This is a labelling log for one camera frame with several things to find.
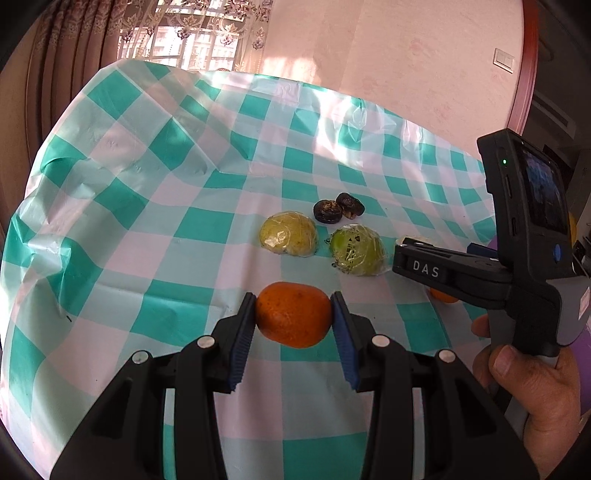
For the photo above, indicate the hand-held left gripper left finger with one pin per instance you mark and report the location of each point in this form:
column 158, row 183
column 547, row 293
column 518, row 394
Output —
column 242, row 341

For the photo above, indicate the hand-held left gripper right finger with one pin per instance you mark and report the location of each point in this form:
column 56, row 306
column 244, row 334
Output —
column 344, row 341

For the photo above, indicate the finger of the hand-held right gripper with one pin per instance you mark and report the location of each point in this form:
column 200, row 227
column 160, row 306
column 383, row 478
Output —
column 480, row 251
column 420, row 267

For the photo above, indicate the orange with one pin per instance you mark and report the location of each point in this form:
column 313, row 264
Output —
column 443, row 296
column 293, row 314

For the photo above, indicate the dark water chestnut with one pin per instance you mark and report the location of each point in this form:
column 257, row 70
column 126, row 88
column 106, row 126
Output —
column 351, row 202
column 327, row 212

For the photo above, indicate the person's right hand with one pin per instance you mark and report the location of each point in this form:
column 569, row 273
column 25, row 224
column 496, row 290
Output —
column 545, row 392

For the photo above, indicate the plastic-wrapped green fruit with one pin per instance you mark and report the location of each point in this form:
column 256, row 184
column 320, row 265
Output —
column 358, row 249

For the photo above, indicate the yellow object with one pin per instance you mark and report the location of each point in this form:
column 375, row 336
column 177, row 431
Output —
column 573, row 226

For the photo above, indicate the plastic-wrapped yellow fruit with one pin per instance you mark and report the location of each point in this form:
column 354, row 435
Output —
column 288, row 233

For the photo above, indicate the green checked tablecloth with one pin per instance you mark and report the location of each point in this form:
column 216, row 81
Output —
column 138, row 207

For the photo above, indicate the floral lace curtain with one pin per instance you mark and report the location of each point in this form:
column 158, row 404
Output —
column 258, row 27

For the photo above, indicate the window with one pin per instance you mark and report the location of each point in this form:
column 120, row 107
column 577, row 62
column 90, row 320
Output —
column 203, row 46

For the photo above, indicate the brown curtain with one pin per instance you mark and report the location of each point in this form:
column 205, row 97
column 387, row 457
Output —
column 69, row 55

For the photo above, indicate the wooden door frame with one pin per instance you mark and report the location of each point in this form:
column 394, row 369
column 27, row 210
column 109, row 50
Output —
column 526, row 69

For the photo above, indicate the white light switch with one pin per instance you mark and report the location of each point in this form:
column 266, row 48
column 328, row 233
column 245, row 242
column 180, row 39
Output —
column 504, row 60

